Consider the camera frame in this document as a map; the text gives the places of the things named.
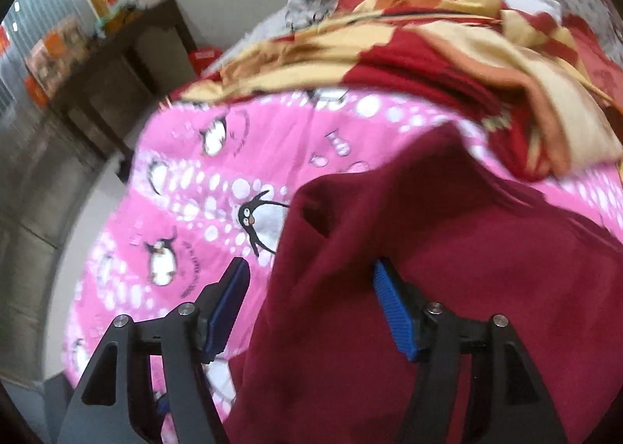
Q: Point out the dark wooden side table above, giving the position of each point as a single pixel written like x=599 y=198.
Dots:
x=122 y=77

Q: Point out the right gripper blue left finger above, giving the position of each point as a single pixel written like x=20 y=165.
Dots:
x=144 y=372

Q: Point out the dark red fleece garment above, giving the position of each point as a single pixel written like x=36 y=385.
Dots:
x=322 y=365

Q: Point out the red plastic bin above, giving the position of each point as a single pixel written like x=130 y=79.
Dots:
x=202 y=58

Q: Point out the white pillow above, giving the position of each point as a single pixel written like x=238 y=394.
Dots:
x=534 y=7

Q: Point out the yellow red patterned blanket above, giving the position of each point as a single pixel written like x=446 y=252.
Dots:
x=547 y=97

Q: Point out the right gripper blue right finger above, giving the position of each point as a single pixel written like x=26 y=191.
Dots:
x=508 y=401

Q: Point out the pink penguin print blanket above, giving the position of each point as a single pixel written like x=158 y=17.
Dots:
x=210 y=184

